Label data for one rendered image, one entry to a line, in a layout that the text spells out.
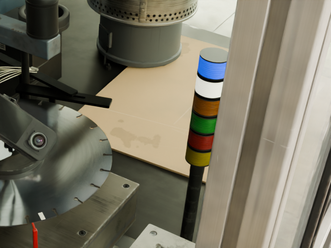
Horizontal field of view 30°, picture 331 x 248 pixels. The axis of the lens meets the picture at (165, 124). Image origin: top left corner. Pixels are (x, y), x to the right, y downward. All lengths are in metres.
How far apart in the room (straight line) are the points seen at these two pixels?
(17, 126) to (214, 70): 0.28
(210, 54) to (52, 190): 0.31
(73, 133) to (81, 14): 0.94
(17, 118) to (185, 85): 0.85
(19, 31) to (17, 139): 0.40
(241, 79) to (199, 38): 1.53
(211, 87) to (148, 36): 0.73
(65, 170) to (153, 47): 0.72
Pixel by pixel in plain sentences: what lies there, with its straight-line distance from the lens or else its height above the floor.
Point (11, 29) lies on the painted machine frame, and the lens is 1.19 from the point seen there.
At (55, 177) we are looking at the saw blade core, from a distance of 0.97.
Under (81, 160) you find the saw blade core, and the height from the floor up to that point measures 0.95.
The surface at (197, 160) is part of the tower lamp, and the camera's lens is 0.97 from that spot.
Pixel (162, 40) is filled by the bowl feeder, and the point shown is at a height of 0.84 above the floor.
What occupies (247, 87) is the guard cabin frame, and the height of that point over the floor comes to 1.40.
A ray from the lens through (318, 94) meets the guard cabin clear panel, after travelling 0.55.
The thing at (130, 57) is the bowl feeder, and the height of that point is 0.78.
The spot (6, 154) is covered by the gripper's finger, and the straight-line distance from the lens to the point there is 0.94.
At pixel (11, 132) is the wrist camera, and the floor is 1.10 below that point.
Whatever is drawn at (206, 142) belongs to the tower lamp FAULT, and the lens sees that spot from 0.95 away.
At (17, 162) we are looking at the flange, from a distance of 0.99.
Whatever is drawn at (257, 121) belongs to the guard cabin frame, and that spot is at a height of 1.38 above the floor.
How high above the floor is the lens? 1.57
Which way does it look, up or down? 34 degrees down
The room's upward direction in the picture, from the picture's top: 7 degrees clockwise
